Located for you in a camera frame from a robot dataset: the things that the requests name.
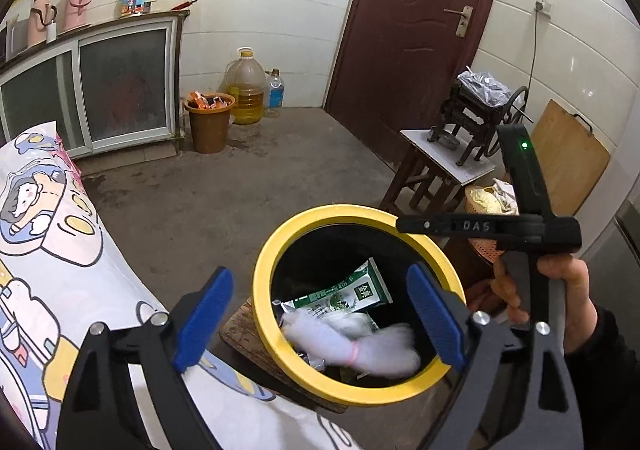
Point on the small white cup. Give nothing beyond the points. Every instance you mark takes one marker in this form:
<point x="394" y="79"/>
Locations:
<point x="51" y="32"/>

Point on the dark red door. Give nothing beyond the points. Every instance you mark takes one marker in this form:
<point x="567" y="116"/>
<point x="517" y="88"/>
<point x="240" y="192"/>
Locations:
<point x="396" y="63"/>

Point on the black cast iron machine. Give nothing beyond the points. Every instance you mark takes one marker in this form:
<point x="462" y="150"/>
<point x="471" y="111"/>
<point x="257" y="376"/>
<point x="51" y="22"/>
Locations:
<point x="477" y="104"/>

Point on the kitchen counter cabinets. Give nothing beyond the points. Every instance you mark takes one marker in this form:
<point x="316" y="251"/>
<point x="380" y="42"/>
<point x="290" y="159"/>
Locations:
<point x="106" y="87"/>

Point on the cartoon astronaut tablecloth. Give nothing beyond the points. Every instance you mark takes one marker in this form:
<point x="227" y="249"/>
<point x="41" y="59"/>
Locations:
<point x="86" y="348"/>

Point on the large cooking oil jug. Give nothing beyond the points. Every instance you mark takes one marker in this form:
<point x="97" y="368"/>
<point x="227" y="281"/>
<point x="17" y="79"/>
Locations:
<point x="245" y="80"/>

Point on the person's right hand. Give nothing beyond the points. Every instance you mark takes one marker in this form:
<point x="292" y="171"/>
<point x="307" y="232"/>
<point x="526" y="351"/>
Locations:
<point x="569" y="292"/>

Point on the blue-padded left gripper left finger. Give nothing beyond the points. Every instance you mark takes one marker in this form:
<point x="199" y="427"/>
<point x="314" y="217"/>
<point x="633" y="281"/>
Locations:
<point x="196" y="317"/>

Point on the wooden cutting board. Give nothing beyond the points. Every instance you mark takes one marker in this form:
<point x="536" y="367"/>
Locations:
<point x="571" y="158"/>

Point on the yellow rimmed trash bin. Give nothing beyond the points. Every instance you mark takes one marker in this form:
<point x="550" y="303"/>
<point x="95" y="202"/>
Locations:
<point x="347" y="264"/>

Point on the woven basket with cloth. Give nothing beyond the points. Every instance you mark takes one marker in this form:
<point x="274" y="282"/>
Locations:
<point x="497" y="199"/>

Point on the green white snack bag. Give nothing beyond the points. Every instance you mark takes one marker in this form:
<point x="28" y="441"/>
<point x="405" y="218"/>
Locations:
<point x="364" y="288"/>

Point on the white topped wooden stool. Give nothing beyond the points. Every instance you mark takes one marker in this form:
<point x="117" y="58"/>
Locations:
<point x="431" y="171"/>

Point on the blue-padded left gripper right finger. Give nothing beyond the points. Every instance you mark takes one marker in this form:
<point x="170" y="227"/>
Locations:
<point x="442" y="313"/>

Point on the brown waste bucket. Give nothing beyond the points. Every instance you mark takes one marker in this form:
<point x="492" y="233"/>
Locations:
<point x="210" y="117"/>

